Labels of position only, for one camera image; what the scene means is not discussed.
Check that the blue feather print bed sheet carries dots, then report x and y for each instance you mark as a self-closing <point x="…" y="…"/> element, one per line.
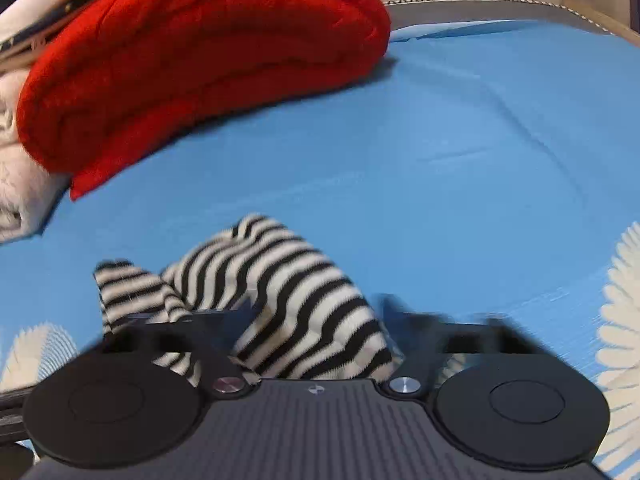
<point x="425" y="160"/>

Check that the wooden bed frame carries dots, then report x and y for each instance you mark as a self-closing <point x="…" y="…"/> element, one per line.
<point x="590" y="16"/>

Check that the red folded blanket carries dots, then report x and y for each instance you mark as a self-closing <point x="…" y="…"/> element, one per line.
<point x="200" y="60"/>

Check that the black white striped small garment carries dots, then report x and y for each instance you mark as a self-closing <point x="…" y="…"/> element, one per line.
<point x="300" y="310"/>

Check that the dark patterned cloth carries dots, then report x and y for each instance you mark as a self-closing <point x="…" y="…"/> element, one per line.
<point x="75" y="0"/>

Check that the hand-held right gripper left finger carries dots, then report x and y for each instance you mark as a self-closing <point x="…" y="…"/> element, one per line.
<point x="200" y="332"/>

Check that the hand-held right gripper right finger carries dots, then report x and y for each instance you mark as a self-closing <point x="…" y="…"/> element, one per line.
<point x="400" y="322"/>

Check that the white folded bedding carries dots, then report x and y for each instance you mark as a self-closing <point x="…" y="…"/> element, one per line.
<point x="25" y="185"/>

